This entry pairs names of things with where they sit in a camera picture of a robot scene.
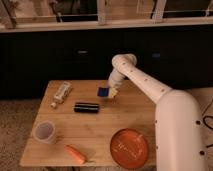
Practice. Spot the black cylinder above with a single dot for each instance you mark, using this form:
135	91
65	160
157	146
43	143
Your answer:
86	107

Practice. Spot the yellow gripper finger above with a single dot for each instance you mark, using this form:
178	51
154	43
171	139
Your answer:
112	92

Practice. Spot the wooden table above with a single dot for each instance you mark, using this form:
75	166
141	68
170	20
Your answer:
90	133

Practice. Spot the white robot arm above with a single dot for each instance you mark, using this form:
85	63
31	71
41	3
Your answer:
178	121

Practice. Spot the orange carrot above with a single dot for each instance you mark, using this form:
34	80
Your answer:
79	157

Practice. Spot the orange plate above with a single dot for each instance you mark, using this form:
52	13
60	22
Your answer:
129	149

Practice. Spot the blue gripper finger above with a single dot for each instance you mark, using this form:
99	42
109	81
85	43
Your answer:
103	92

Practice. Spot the white window frame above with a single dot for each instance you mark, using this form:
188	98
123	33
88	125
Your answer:
51	15

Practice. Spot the grey ceramic cup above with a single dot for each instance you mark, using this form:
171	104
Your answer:
45	132

